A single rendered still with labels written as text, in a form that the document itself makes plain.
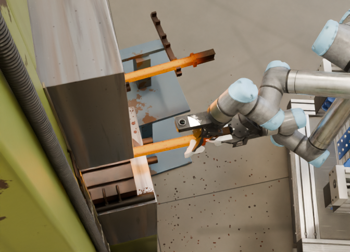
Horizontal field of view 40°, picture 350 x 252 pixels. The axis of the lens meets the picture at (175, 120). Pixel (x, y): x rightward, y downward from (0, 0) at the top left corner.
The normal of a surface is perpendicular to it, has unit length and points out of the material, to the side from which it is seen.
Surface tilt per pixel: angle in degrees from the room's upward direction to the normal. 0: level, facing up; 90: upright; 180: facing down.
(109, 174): 0
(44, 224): 90
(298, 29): 0
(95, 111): 90
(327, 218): 0
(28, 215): 90
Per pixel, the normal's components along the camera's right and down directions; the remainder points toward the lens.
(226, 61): 0.03, -0.45
